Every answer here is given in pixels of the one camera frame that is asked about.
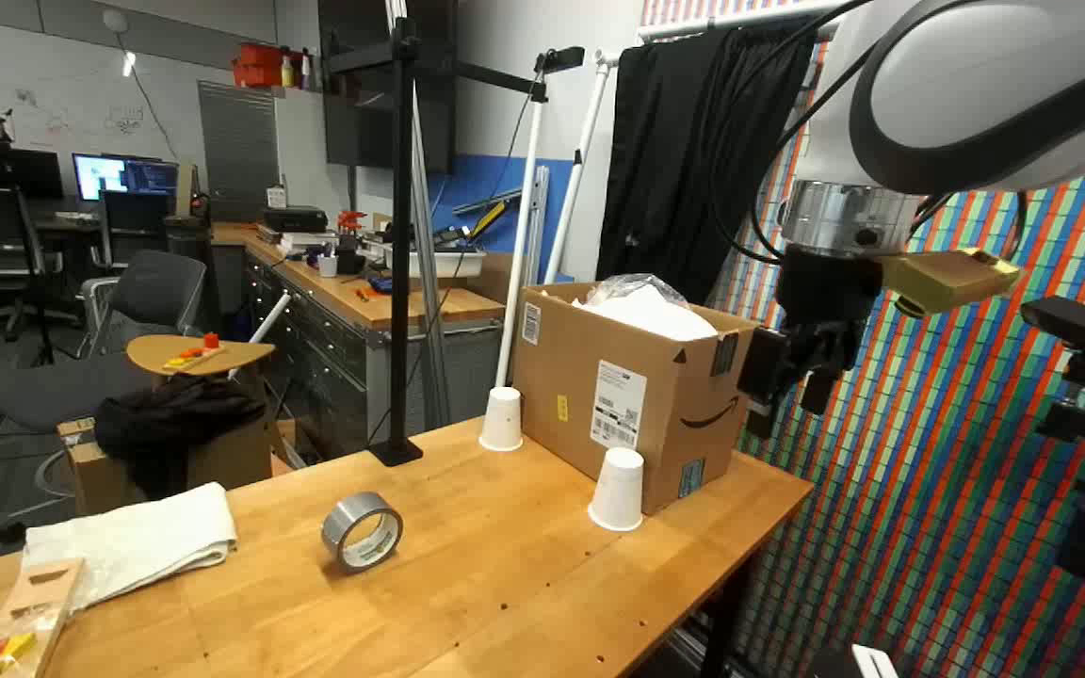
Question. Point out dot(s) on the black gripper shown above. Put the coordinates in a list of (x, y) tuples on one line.
[(831, 302)]

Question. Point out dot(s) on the grey duct tape roll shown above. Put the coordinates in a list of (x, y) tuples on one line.
[(344, 527)]

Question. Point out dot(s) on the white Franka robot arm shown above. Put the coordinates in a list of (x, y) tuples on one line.
[(994, 76)]

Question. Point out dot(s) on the clear plastic bag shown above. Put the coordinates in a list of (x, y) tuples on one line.
[(647, 307)]

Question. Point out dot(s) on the multicolour striped backdrop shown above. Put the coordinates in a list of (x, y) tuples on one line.
[(942, 504)]

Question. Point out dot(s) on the white paper cup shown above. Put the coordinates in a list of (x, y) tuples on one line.
[(503, 420), (619, 490)]

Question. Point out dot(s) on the large cardboard shipping box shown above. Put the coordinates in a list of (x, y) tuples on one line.
[(565, 390)]

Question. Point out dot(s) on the black hanging cloth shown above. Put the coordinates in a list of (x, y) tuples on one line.
[(678, 151)]

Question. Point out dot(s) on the white stand pole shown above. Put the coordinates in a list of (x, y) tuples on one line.
[(522, 252), (575, 190)]

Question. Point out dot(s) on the white bin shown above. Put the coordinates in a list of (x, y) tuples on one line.
[(451, 264)]

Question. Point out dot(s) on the black pole stand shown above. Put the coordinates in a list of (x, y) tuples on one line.
[(400, 252)]

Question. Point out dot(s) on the wood top workbench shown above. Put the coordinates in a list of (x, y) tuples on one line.
[(340, 326)]

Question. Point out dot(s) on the small cardboard box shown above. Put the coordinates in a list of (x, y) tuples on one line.
[(235, 463)]

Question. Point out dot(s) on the red orange toy pieces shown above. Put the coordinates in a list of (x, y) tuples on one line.
[(198, 350)]

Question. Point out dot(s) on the grey upright panel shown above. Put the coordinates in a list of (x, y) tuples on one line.
[(240, 151)]

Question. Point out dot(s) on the round wooden stool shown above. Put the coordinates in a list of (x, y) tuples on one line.
[(188, 358)]

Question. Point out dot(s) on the black backpack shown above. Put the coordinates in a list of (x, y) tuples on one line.
[(179, 420)]

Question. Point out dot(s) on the red container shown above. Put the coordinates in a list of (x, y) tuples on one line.
[(256, 65)]

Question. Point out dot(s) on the grey office chair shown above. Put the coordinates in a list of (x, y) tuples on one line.
[(151, 292)]

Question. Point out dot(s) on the white folded towel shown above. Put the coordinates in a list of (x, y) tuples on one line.
[(128, 545)]

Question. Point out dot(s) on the lit computer monitor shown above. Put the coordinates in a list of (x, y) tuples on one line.
[(122, 174)]

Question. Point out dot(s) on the wooden toy board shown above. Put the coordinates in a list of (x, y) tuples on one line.
[(48, 606)]

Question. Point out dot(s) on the olive wrist camera box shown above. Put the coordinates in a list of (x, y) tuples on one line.
[(942, 280)]

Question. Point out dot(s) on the large black wall screen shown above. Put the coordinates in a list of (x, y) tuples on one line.
[(374, 98)]

